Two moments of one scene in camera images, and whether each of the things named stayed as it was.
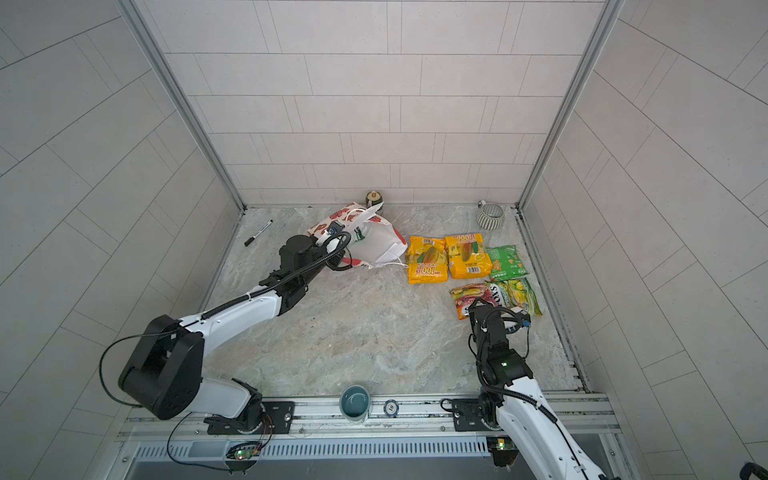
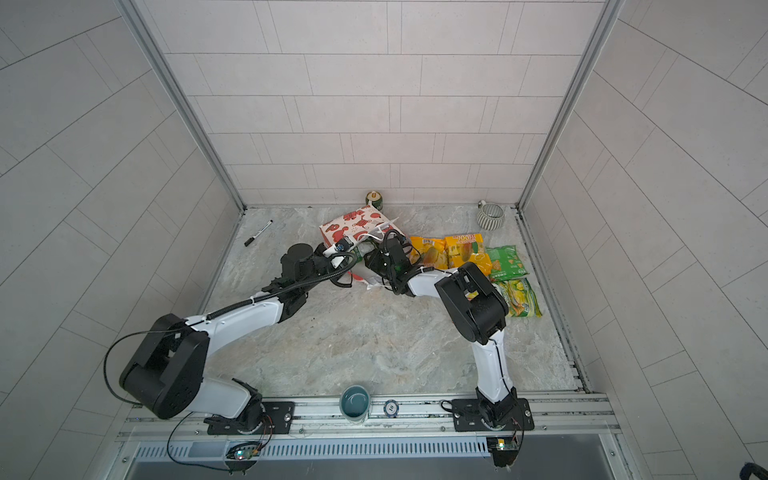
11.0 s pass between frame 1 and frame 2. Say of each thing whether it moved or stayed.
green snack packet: stayed
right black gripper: moved
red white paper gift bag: moved
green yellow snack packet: stayed
